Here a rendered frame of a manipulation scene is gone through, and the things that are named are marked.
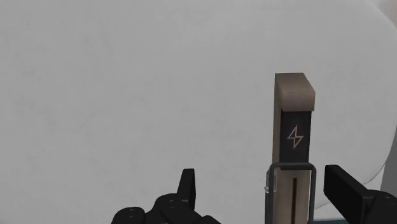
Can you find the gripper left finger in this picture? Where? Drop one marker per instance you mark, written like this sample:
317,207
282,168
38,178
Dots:
173,208

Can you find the beige block with black lightning panel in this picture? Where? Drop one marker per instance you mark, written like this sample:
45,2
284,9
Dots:
291,93

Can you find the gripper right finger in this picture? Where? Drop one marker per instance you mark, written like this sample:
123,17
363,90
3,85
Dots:
347,189

